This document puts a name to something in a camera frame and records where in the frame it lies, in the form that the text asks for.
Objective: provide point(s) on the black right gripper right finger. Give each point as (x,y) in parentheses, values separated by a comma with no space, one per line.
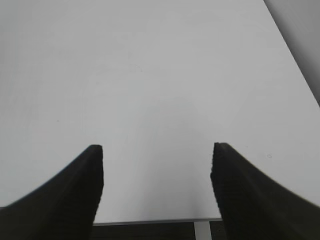
(255,207)

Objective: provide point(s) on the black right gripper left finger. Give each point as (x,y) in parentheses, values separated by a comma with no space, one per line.
(63,208)

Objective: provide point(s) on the white table leg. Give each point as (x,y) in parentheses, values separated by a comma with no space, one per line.
(202,230)

